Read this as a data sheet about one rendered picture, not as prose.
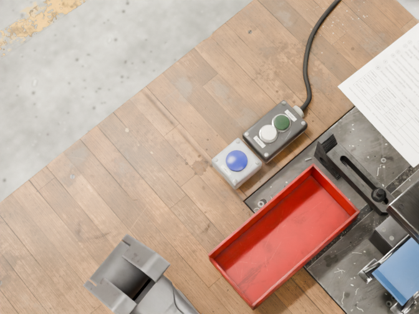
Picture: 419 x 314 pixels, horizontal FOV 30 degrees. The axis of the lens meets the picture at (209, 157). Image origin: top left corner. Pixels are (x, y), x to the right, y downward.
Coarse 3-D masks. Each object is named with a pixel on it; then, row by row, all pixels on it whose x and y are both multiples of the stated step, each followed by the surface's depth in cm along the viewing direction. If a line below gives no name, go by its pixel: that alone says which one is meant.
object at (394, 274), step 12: (408, 240) 132; (396, 252) 131; (408, 252) 131; (384, 264) 131; (396, 264) 130; (408, 264) 130; (384, 276) 130; (396, 276) 130; (408, 276) 130; (396, 288) 129; (408, 288) 129
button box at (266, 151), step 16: (336, 0) 155; (304, 64) 151; (304, 80) 150; (272, 112) 146; (288, 112) 146; (256, 128) 145; (288, 128) 144; (304, 128) 146; (256, 144) 144; (272, 144) 144; (288, 144) 147
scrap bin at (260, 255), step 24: (312, 168) 140; (288, 192) 142; (312, 192) 144; (336, 192) 139; (264, 216) 142; (288, 216) 142; (312, 216) 142; (336, 216) 142; (240, 240) 141; (264, 240) 141; (288, 240) 141; (312, 240) 141; (216, 264) 138; (240, 264) 140; (264, 264) 140; (288, 264) 140; (240, 288) 139; (264, 288) 139
